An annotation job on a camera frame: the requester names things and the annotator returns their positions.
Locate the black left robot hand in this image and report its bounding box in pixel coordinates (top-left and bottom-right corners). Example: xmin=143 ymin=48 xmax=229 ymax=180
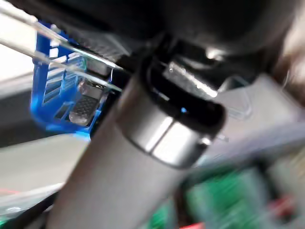
xmin=11 ymin=0 xmax=305 ymax=229

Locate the blue plastic shopping basket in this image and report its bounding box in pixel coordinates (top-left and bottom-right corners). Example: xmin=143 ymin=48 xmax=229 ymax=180
xmin=0 ymin=3 xmax=253 ymax=144

